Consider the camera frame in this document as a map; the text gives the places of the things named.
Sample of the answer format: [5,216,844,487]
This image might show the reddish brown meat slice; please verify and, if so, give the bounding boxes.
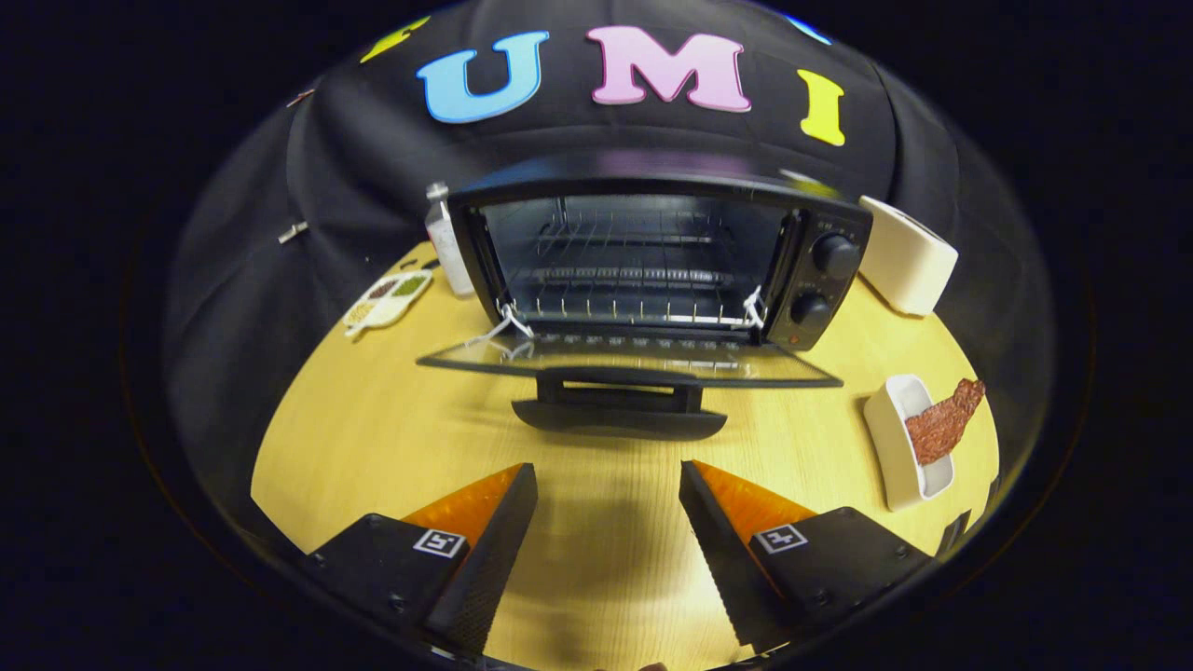
[905,377,986,466]

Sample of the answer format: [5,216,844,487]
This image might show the white rectangular dish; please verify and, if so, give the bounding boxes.
[863,374,955,513]

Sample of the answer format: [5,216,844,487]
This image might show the white pop-up toaster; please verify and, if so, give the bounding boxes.
[857,195,959,318]

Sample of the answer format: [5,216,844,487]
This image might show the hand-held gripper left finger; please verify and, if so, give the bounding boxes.
[303,463,540,658]

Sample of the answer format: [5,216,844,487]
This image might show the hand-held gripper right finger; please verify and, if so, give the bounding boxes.
[679,459,933,653]

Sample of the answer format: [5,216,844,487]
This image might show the clear plastic bottle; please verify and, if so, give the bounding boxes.
[425,183,476,298]

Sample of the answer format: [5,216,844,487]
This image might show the white divided plate with beans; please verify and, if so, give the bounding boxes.
[342,269,434,338]

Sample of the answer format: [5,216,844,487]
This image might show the black backdrop cloth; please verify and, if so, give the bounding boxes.
[163,0,1054,523]

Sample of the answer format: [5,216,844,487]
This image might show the black toaster oven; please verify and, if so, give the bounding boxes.
[417,154,874,442]

